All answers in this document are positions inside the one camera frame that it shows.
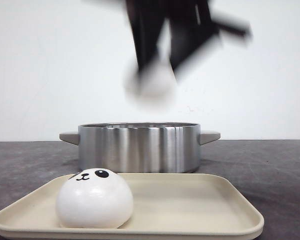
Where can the cream rectangular tray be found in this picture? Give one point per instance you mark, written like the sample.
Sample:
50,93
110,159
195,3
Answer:
167,206

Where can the panda bun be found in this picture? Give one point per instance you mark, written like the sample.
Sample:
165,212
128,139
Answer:
94,198
154,87

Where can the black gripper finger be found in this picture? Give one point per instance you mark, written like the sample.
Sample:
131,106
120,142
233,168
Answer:
146,18

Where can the stainless steel steamer pot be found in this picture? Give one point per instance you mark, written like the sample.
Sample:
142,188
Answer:
140,147

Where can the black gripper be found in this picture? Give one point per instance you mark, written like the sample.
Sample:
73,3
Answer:
191,26

